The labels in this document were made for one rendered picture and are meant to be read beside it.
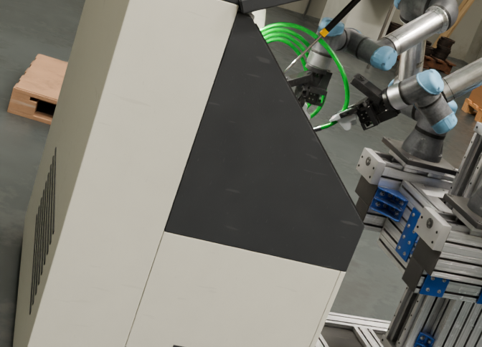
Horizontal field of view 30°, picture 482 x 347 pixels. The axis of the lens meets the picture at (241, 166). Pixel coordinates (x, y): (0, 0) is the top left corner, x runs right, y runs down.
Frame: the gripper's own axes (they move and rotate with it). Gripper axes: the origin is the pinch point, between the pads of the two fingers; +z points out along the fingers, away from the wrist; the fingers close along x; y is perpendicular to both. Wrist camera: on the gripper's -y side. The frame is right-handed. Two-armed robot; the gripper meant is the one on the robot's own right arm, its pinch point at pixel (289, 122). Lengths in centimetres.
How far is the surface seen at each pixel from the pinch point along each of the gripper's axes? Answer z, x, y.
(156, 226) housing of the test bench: 30, -35, -39
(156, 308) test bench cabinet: 56, -35, -31
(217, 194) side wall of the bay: 16.3, -35.0, -25.0
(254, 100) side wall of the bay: -13.1, -35.0, -23.8
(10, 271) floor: 110, 68, -67
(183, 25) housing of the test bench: -28, -35, -49
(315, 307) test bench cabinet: 45, -35, 17
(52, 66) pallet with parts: 94, 321, -57
